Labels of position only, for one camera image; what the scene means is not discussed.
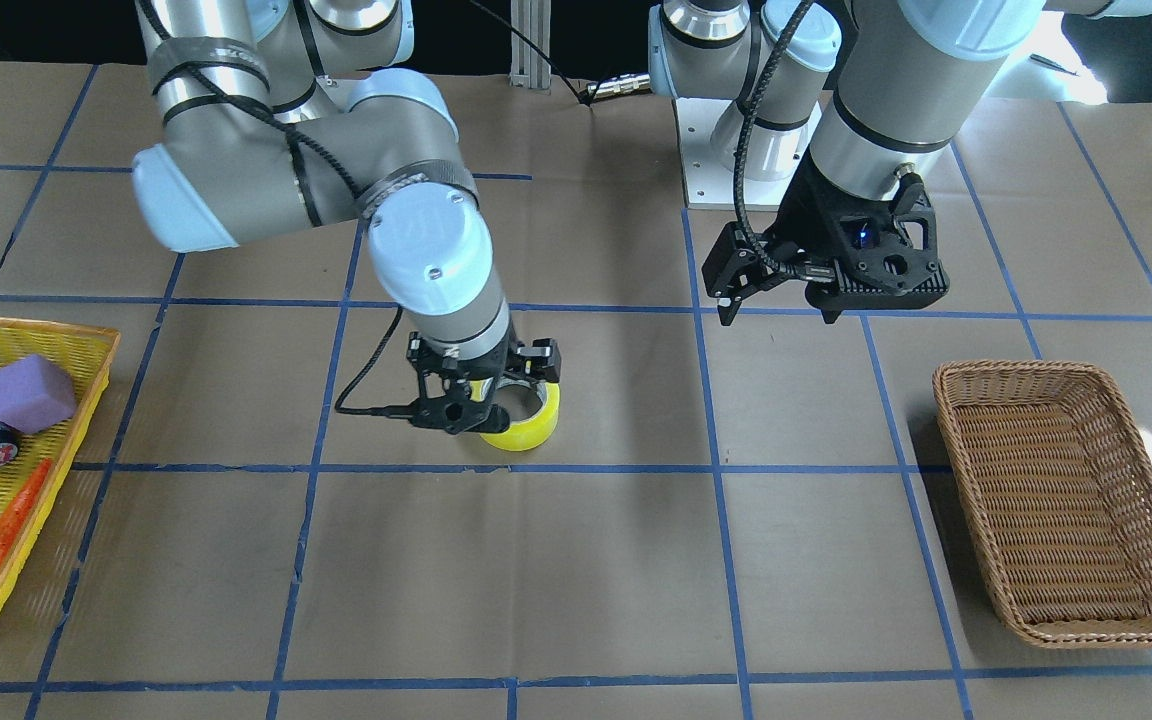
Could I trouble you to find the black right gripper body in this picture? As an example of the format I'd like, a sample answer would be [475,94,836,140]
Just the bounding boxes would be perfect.
[406,334,562,420]

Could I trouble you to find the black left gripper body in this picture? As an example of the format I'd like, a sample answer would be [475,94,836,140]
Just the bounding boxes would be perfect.
[763,156,937,291]

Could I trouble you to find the yellow tape roll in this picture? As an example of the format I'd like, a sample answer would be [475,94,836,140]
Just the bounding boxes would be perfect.
[473,378,562,452]

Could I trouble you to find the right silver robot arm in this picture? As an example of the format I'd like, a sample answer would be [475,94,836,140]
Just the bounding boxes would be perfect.
[132,1,561,450]

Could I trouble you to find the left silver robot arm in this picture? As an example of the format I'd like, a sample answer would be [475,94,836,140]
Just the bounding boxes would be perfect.
[647,1,1152,325]

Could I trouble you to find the brown wicker basket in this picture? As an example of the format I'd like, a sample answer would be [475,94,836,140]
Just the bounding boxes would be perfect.
[932,359,1152,650]

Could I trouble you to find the purple foam cube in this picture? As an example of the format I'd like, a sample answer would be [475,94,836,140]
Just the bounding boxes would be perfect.
[0,354,77,434]

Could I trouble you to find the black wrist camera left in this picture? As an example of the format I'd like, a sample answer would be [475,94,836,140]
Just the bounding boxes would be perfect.
[801,162,952,324]

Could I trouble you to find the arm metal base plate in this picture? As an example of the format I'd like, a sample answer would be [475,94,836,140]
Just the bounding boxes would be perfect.
[674,94,817,211]

